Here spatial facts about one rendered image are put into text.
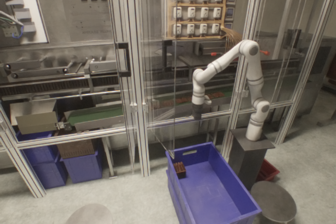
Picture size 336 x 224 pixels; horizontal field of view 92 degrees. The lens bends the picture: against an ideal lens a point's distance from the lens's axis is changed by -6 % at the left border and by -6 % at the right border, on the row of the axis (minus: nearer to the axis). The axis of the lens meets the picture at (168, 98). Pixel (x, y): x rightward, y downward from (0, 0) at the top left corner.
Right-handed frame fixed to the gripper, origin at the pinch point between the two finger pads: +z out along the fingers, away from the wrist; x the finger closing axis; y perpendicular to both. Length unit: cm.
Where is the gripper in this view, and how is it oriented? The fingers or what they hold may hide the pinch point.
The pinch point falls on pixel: (199, 124)
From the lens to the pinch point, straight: 120.2
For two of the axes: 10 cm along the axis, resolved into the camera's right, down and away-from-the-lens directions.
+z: 0.0, 8.9, 4.6
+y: -9.9, 0.5, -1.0
